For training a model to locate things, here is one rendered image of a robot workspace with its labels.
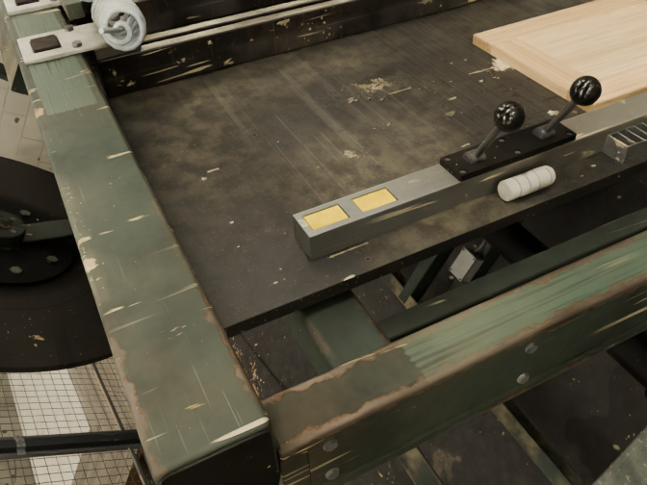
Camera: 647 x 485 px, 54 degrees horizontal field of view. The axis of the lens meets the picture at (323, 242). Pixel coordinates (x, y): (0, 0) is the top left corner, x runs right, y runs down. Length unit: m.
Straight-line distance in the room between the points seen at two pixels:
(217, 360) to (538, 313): 0.33
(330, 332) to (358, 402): 0.18
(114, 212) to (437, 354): 0.39
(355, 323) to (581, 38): 0.79
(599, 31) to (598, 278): 0.73
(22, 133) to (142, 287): 5.89
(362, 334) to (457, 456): 2.08
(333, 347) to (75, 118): 0.48
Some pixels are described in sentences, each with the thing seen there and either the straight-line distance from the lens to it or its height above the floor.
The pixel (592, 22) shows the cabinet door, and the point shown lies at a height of 1.04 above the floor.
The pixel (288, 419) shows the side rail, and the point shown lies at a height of 1.81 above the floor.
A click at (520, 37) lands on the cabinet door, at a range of 1.31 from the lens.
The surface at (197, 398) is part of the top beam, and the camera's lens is 0.55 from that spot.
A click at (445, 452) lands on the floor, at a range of 2.84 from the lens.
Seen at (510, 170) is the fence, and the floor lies 1.44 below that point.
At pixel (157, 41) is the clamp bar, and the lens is 1.23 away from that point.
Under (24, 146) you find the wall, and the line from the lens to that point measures 6.55.
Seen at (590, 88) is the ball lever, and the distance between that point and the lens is 0.86.
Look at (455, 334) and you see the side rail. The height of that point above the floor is 1.66.
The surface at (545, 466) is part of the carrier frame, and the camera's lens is 2.36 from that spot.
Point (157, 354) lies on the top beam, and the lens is 0.59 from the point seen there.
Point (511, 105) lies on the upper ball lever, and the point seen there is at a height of 1.55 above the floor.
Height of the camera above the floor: 2.16
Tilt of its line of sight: 39 degrees down
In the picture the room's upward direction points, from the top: 81 degrees counter-clockwise
